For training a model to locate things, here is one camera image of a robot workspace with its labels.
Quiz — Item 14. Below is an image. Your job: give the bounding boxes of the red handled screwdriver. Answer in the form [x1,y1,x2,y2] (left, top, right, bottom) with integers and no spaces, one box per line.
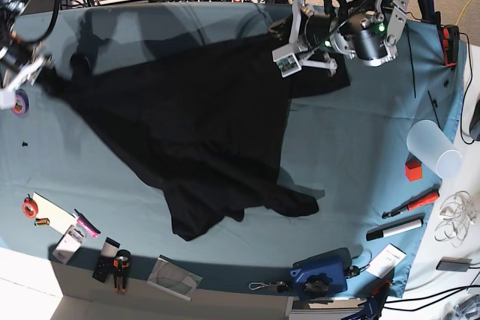
[382,190,440,219]

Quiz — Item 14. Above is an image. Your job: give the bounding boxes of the short black rod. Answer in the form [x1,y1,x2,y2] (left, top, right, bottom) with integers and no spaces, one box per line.
[427,91,441,129]

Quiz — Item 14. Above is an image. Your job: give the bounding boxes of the clear cd sleeve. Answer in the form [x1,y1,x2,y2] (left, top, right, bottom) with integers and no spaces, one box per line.
[147,256,203,301]

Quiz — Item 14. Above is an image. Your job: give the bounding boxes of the purple tape roll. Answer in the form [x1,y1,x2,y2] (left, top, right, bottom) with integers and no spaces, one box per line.
[12,89,29,117]

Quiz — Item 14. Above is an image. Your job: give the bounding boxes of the long black rod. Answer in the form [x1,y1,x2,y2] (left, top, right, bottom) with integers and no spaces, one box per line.
[405,25,417,99]

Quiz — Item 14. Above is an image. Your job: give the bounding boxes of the grey phone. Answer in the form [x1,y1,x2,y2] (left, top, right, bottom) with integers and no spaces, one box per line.
[436,258,471,272]

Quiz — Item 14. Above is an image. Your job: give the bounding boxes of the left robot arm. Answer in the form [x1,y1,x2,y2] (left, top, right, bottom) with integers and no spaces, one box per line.
[269,0,410,77]

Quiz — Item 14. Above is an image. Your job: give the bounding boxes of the pink packaged item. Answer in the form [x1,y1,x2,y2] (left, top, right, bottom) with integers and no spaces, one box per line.
[74,209,101,238]

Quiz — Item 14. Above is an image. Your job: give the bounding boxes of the battery blister pack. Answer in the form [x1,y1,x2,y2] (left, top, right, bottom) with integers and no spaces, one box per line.
[52,226,86,265]

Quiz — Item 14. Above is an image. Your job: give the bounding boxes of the coiled white cable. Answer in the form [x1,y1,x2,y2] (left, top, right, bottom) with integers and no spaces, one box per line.
[433,190,478,248]

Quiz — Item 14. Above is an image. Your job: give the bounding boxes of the red cube block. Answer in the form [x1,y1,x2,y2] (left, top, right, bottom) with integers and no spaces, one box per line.
[405,160,423,181]

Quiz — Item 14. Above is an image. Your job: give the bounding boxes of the white paper sheet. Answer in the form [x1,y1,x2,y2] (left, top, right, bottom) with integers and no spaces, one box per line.
[31,193,77,235]

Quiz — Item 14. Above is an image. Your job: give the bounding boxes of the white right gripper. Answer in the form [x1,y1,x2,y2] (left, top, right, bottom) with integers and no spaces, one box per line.
[1,55,52,110]

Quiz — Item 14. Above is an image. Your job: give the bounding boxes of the gold battery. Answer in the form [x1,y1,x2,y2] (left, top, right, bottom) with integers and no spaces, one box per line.
[34,218,50,226]

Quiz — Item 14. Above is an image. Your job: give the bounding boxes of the blue case with knob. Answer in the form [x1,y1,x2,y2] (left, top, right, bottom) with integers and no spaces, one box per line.
[290,256,347,301]

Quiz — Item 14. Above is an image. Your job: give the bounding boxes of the translucent plastic cup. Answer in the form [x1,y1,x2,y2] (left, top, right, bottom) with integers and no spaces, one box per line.
[406,120,462,179]

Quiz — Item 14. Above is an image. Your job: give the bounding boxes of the orange black pliers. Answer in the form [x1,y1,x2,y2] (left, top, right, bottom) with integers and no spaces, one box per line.
[112,250,131,294]

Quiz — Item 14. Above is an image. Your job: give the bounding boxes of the orange tape roll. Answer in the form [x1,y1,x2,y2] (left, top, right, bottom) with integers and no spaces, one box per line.
[22,196,39,219]

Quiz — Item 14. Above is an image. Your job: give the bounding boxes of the black and white marker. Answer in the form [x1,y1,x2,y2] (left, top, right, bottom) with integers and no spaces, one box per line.
[366,218,423,241]

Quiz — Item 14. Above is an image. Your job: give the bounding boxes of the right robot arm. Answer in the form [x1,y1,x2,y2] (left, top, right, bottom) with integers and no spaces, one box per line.
[1,0,61,115]

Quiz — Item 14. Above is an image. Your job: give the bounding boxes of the orange black clamp tool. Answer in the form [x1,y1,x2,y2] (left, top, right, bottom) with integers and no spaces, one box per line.
[440,25,460,67]

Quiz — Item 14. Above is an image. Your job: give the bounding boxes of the white booklet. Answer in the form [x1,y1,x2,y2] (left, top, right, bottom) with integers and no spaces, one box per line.
[367,244,406,279]

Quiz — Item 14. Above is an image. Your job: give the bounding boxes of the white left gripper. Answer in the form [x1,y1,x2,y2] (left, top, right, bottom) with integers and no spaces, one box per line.
[272,0,338,78]

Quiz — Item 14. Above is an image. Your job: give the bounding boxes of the black t-shirt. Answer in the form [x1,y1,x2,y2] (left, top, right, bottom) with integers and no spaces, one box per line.
[40,35,350,241]

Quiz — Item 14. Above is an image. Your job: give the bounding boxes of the silver carabiner keyring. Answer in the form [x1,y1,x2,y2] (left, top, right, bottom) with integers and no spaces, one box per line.
[248,281,290,294]

